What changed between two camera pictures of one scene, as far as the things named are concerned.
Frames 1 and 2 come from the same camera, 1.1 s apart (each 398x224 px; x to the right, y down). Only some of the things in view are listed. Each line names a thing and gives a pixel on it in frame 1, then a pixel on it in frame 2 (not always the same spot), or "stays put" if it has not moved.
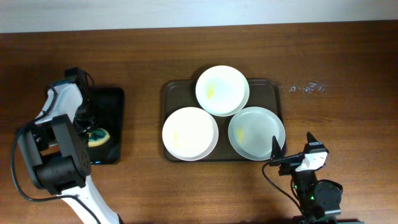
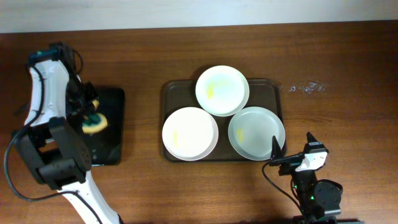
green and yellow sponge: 97,137 → 94,122
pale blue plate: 251,133 stays put
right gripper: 290,164 stays put
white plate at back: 222,91 stays put
